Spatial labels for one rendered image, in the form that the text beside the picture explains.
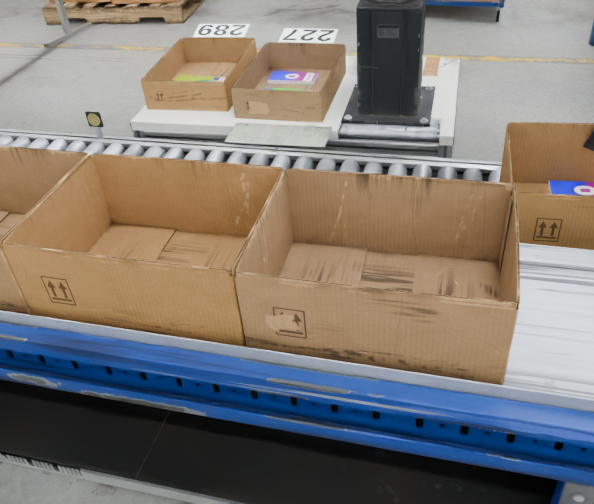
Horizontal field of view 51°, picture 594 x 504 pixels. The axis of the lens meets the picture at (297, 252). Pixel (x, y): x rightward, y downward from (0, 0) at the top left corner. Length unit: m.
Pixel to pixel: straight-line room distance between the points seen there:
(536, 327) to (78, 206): 0.84
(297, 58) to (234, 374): 1.52
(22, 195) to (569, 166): 1.24
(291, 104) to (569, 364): 1.19
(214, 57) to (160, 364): 1.60
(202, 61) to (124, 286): 1.54
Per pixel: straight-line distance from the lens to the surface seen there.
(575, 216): 1.35
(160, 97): 2.12
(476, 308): 0.86
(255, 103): 1.96
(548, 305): 1.12
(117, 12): 5.63
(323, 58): 2.26
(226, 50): 2.40
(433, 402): 0.91
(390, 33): 1.84
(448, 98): 2.07
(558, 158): 1.61
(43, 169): 1.37
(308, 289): 0.88
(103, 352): 1.04
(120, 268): 0.99
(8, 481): 2.15
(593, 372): 1.03
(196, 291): 0.95
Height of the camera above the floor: 1.62
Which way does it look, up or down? 38 degrees down
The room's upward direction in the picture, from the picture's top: 5 degrees counter-clockwise
